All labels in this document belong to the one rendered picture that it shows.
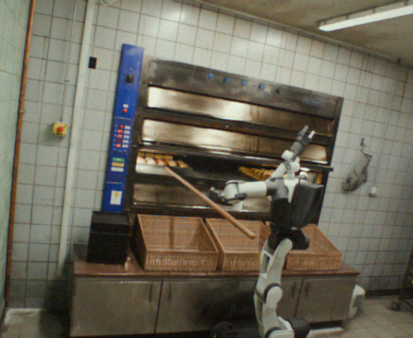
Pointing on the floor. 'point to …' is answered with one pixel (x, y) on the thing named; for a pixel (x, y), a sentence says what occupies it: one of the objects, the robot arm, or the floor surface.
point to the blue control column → (134, 54)
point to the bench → (193, 298)
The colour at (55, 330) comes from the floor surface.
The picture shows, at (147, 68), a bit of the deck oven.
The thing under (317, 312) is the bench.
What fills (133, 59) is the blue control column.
